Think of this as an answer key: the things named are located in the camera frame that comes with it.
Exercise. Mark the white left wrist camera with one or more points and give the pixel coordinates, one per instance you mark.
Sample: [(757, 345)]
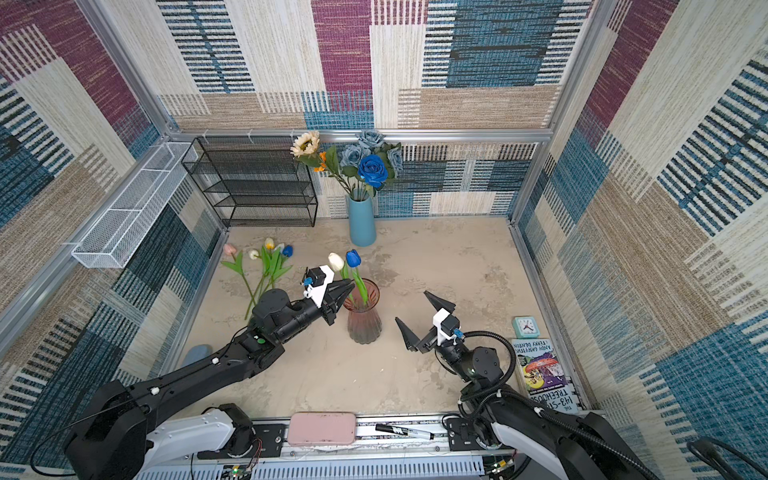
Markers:
[(315, 283)]

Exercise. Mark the grey blue glasses case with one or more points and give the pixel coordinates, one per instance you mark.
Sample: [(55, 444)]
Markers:
[(196, 353)]

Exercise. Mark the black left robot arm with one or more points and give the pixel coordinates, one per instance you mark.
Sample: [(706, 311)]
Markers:
[(127, 429)]

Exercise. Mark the small teal clock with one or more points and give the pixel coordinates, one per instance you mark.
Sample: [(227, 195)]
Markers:
[(526, 327)]

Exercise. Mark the cream white tulip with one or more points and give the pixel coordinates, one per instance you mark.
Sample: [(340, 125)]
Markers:
[(338, 265)]

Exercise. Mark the light blue ceramic vase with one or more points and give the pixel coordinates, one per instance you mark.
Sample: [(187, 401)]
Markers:
[(362, 229)]

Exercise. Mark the yellow tulip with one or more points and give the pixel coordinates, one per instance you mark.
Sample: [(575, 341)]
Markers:
[(270, 256)]

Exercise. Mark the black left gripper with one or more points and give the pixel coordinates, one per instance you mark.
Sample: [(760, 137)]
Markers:
[(329, 306)]

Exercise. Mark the blue rose bouquet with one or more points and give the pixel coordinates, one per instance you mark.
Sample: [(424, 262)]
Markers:
[(369, 142)]

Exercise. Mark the orange marigold flower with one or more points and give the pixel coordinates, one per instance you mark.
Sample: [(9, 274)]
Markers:
[(320, 162)]

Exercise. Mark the black marker pen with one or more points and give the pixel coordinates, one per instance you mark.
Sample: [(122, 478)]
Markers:
[(404, 431)]

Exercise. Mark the blue tulip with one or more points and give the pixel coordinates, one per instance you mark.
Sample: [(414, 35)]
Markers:
[(285, 258), (353, 261)]

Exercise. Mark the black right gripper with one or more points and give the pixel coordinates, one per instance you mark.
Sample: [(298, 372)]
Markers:
[(429, 342)]

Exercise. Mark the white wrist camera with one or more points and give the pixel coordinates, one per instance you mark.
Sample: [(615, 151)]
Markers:
[(447, 327), (315, 283)]

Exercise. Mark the dark red glass vase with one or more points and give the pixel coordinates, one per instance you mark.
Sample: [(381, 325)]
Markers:
[(364, 324)]

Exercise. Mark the white wire mesh basket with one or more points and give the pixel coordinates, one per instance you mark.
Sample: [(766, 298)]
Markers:
[(116, 235)]

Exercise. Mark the cream sunflower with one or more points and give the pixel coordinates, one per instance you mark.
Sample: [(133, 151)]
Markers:
[(307, 144)]

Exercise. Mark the pink case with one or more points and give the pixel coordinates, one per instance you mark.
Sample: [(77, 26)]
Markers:
[(322, 429)]

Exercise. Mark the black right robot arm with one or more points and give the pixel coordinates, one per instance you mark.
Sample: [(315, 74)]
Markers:
[(569, 446)]

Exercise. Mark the black mesh shelf rack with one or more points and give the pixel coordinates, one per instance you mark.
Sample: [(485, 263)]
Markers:
[(252, 181)]

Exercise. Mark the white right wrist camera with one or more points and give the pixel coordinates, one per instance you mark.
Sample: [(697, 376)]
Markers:
[(447, 327)]

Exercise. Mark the pink tulip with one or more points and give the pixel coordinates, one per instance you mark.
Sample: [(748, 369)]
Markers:
[(232, 259)]

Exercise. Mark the colourful book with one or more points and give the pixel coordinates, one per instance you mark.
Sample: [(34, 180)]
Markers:
[(543, 375)]

